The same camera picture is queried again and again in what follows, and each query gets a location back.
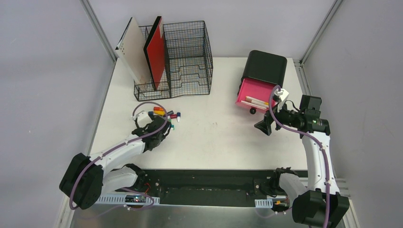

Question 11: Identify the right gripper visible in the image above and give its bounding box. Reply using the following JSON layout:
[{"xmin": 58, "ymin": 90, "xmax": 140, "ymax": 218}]
[{"xmin": 254, "ymin": 98, "xmax": 303, "ymax": 136}]

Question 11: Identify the black mounting base plate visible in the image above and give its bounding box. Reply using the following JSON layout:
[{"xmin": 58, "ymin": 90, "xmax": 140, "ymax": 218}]
[{"xmin": 115, "ymin": 169, "xmax": 307, "ymax": 209}]

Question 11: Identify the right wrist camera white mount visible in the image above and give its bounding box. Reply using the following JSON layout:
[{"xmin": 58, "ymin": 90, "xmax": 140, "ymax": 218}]
[{"xmin": 273, "ymin": 88, "xmax": 289, "ymax": 106}]

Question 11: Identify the black pink drawer unit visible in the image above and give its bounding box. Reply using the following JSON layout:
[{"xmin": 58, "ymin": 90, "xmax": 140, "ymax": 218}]
[{"xmin": 236, "ymin": 50, "xmax": 288, "ymax": 114}]

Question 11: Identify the brown cap white marker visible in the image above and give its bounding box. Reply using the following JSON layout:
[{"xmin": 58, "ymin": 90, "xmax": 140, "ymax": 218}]
[{"xmin": 245, "ymin": 96, "xmax": 269, "ymax": 107}]

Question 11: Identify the red A4 folder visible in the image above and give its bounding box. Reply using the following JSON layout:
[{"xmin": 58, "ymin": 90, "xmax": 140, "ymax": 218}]
[{"xmin": 144, "ymin": 16, "xmax": 165, "ymax": 90}]

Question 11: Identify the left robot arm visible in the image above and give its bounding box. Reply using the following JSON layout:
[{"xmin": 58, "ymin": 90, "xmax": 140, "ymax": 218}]
[{"xmin": 59, "ymin": 116, "xmax": 172, "ymax": 209}]

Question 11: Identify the black wire mesh desk organizer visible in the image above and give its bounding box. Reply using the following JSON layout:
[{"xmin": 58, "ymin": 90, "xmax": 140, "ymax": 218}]
[{"xmin": 134, "ymin": 20, "xmax": 213, "ymax": 102}]

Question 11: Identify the white A4 folder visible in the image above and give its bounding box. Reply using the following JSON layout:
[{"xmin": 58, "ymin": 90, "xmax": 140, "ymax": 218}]
[{"xmin": 115, "ymin": 17, "xmax": 151, "ymax": 85}]

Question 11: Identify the yellow highlighter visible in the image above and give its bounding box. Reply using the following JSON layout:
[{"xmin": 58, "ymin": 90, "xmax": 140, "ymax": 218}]
[{"xmin": 154, "ymin": 110, "xmax": 165, "ymax": 116}]

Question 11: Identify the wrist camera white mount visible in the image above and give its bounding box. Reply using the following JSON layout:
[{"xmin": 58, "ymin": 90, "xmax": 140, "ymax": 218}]
[
  {"xmin": 133, "ymin": 111, "xmax": 152, "ymax": 128},
  {"xmin": 273, "ymin": 88, "xmax": 289, "ymax": 106}
]

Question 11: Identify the yellow cap white marker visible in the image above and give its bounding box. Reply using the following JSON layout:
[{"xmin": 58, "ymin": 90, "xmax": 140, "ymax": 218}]
[{"xmin": 245, "ymin": 99, "xmax": 269, "ymax": 108}]

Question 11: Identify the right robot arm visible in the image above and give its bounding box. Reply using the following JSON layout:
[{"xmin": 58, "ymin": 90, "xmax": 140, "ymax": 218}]
[{"xmin": 255, "ymin": 95, "xmax": 350, "ymax": 228}]

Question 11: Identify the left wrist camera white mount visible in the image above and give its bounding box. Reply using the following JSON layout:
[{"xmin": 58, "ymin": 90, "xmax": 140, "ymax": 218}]
[{"xmin": 133, "ymin": 111, "xmax": 152, "ymax": 128}]

